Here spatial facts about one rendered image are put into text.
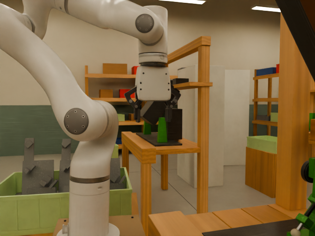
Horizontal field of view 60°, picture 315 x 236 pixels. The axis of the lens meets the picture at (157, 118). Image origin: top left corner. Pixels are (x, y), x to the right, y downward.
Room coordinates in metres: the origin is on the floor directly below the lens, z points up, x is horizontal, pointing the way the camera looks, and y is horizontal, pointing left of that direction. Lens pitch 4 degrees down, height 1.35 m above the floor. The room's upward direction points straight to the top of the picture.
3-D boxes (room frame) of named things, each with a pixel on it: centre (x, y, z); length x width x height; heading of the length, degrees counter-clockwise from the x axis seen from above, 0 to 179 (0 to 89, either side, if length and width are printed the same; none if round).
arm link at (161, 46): (0.80, 0.01, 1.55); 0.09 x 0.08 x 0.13; 170
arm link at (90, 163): (0.86, 0.20, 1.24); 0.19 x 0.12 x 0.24; 171
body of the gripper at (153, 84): (0.80, 0.01, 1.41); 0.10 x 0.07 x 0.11; 107
